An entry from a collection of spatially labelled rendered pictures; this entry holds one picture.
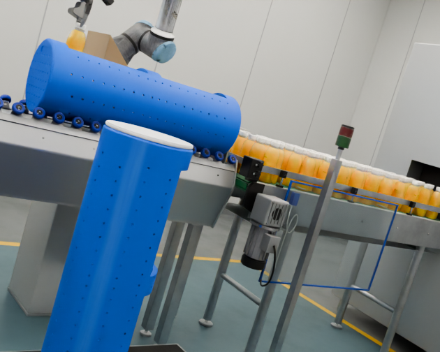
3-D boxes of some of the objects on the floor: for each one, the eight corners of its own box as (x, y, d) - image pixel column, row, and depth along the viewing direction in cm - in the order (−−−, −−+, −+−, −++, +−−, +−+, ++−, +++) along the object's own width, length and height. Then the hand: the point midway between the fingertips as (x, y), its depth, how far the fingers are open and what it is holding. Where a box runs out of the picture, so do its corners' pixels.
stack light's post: (260, 376, 272) (331, 157, 260) (266, 376, 275) (336, 159, 262) (265, 380, 269) (337, 159, 256) (271, 380, 271) (343, 161, 259)
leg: (149, 346, 270) (186, 221, 262) (160, 346, 273) (197, 223, 266) (155, 352, 265) (193, 225, 258) (165, 351, 268) (203, 227, 261)
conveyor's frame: (149, 318, 300) (198, 156, 290) (353, 324, 396) (395, 202, 386) (194, 367, 262) (252, 181, 251) (408, 360, 357) (457, 225, 347)
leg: (137, 331, 281) (172, 211, 274) (147, 332, 284) (182, 213, 277) (142, 337, 276) (178, 216, 269) (152, 337, 280) (188, 217, 272)
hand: (81, 24), depth 217 cm, fingers closed on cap, 4 cm apart
